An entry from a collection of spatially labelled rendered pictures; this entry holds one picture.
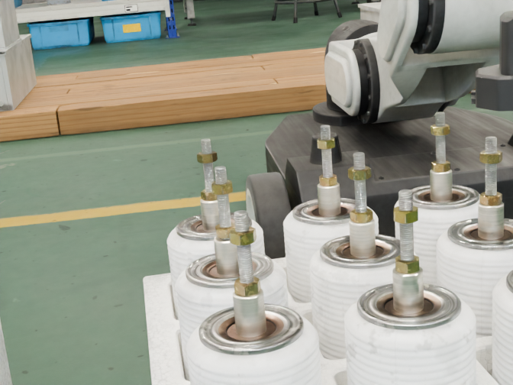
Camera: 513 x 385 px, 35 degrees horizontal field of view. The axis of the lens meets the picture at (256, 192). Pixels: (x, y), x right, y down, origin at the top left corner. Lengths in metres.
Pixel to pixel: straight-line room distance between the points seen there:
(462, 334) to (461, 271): 0.14
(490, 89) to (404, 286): 0.15
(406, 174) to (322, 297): 0.49
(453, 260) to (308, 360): 0.21
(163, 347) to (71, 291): 0.65
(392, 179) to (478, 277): 0.45
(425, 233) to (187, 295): 0.27
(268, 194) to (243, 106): 1.48
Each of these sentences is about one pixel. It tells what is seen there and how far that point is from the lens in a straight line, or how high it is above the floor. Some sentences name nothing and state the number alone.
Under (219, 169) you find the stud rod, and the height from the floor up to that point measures 0.34.
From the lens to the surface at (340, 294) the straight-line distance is 0.70.
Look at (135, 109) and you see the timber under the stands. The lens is 2.58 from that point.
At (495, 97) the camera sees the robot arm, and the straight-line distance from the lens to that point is 0.60.
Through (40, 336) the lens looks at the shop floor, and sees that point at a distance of 1.25.
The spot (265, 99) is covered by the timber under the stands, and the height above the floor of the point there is 0.05.
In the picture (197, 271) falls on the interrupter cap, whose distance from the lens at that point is 0.70.
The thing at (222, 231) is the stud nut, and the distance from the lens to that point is 0.69.
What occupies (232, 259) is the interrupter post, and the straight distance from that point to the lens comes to 0.69.
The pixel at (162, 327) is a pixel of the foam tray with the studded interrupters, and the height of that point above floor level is 0.18.
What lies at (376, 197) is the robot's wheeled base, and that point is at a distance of 1.14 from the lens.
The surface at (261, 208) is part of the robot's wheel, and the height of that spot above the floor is 0.17.
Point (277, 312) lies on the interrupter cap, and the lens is 0.62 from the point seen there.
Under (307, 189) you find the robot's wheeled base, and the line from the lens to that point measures 1.13.
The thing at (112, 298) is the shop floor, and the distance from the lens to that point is 1.33.
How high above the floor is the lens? 0.52
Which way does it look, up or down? 17 degrees down
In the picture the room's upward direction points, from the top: 5 degrees counter-clockwise
